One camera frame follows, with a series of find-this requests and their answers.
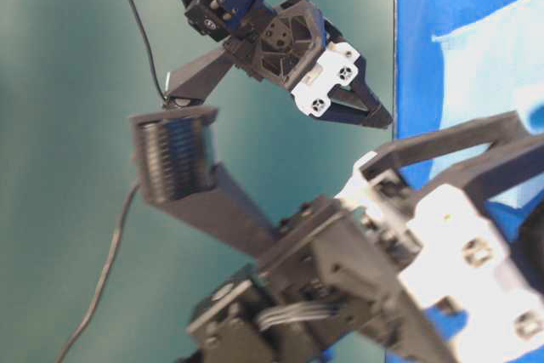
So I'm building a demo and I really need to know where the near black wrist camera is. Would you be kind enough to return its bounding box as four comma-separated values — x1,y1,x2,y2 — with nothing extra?
129,105,278,258

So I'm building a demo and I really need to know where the near black camera cable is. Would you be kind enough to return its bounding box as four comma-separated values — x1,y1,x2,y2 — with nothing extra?
54,179,144,363

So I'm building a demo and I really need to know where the black camera cable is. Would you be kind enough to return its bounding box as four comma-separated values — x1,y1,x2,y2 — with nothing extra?
104,0,169,103
54,179,144,363

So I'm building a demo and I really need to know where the far black camera cable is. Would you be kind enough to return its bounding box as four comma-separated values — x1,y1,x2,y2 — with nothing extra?
104,0,169,103

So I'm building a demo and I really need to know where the light blue towel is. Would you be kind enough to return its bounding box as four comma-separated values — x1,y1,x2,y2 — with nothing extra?
431,0,544,211

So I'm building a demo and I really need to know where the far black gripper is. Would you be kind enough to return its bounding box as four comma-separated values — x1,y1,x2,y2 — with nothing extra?
254,0,392,129

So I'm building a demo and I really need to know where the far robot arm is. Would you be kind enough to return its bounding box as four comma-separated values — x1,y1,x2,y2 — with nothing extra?
131,0,543,362

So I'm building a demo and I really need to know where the blue table cloth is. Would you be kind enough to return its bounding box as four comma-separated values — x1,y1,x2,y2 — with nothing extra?
390,0,544,363

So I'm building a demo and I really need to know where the near robot arm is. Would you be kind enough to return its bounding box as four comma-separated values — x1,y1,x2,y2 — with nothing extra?
178,264,338,362

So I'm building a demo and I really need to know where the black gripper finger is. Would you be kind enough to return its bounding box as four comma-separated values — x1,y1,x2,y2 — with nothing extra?
418,134,543,214
360,111,530,176

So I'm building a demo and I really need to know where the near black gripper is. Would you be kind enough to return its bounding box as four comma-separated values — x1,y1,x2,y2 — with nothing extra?
258,152,543,362

